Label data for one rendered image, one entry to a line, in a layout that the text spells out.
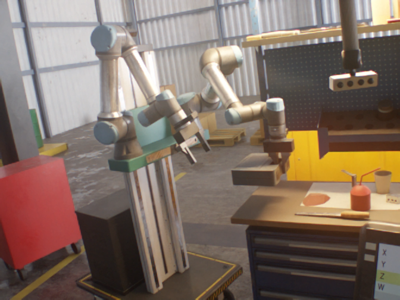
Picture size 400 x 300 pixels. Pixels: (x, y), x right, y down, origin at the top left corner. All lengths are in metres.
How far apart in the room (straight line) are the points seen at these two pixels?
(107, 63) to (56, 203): 2.16
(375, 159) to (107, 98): 1.78
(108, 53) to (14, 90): 2.90
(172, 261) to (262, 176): 1.15
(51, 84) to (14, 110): 7.60
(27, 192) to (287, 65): 2.45
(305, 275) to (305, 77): 0.96
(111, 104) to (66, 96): 10.73
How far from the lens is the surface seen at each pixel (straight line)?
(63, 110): 12.39
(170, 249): 2.58
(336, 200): 1.87
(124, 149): 1.94
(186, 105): 2.27
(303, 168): 2.81
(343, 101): 2.02
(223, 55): 1.97
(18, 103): 4.59
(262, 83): 2.08
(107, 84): 1.78
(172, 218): 2.47
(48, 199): 3.67
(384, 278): 0.87
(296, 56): 2.03
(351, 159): 2.76
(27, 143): 4.63
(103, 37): 1.74
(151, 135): 2.22
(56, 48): 12.48
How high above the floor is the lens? 1.68
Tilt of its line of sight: 13 degrees down
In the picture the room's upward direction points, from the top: 8 degrees counter-clockwise
